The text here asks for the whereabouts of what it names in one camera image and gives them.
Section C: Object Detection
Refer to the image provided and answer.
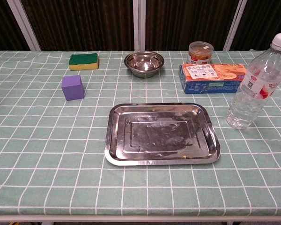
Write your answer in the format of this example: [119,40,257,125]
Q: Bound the transparent plastic water bottle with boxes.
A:
[226,33,281,130]

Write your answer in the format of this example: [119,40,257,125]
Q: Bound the stainless steel rectangular tray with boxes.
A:
[104,102,222,166]

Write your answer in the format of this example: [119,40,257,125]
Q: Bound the stainless steel round bowl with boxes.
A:
[124,51,165,79]

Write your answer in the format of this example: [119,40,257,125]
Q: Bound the purple foam cube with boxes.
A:
[61,75,85,101]

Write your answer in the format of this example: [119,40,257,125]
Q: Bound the green and yellow sponge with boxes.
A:
[68,52,100,71]

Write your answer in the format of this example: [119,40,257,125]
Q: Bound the blue orange cookie box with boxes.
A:
[178,63,247,94]

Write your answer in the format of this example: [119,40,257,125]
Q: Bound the clear plastic snack jar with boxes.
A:
[187,41,214,65]

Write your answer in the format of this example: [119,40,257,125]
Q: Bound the green checkered tablecloth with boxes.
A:
[0,50,281,217]

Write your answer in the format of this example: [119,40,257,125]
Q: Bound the white partition frame post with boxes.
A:
[133,0,147,52]
[6,0,42,52]
[222,0,248,52]

